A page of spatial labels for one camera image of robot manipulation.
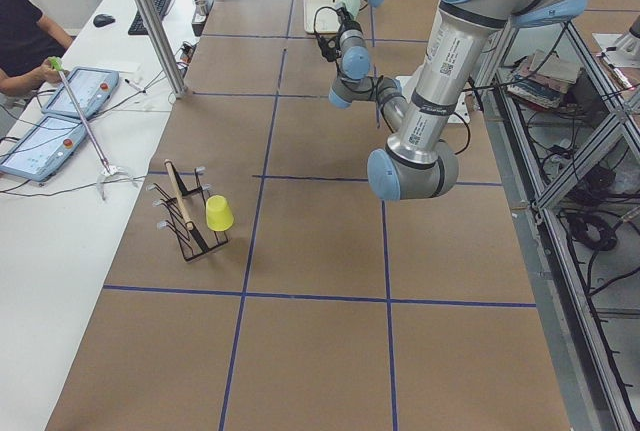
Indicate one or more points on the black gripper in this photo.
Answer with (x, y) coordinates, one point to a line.
(344, 17)

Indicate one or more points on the green cup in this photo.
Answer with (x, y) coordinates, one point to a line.
(350, 6)

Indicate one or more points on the white bear tray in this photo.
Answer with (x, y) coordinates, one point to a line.
(319, 16)

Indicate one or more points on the metal cylinder cup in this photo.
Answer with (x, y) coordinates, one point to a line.
(201, 7)

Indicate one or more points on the yellow cup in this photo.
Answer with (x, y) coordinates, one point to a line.
(219, 216)

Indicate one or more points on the person's hand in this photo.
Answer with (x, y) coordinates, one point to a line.
(48, 73)

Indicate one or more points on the lower orange connector box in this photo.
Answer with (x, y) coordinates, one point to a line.
(187, 51)

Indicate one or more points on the stack of books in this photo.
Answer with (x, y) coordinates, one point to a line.
(544, 83)

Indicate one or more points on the black marker pen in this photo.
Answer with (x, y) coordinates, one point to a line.
(135, 86)

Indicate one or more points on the black computer mouse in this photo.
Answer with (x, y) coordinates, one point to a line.
(102, 20)

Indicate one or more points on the upper teach pendant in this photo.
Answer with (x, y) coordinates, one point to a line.
(92, 88)

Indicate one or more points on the teach pendant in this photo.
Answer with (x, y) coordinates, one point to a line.
(44, 149)
(92, 88)

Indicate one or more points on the pink reacher grabber stick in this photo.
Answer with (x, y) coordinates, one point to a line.
(110, 172)

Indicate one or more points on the person in black shirt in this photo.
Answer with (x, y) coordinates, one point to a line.
(28, 37)

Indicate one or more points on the lower teach pendant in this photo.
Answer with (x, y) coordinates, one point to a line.
(44, 149)

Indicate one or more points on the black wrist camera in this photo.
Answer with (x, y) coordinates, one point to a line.
(329, 47)

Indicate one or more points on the aluminium frame post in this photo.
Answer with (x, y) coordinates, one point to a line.
(161, 46)

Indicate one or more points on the black wire cup rack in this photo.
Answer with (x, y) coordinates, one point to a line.
(192, 243)

